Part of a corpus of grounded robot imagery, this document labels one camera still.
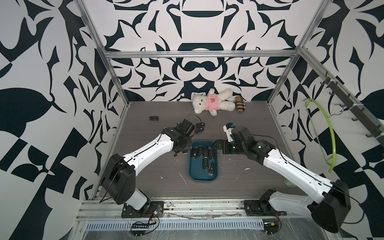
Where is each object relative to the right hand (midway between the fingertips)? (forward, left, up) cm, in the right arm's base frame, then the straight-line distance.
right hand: (217, 143), depth 78 cm
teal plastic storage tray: (-8, +11, -16) cm, 21 cm away
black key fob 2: (+3, +5, -17) cm, 18 cm away
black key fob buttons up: (+29, +41, -14) cm, 52 cm away
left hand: (+4, +16, -5) cm, 17 cm away
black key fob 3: (-4, +6, -16) cm, 17 cm away
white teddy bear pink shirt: (+40, -2, -10) cm, 41 cm away
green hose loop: (-8, -47, +11) cm, 49 cm away
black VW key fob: (+2, +12, -15) cm, 19 cm away
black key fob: (+4, +8, -16) cm, 19 cm away
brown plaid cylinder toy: (+42, -23, -14) cm, 50 cm away
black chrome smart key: (-7, +3, -16) cm, 18 cm away
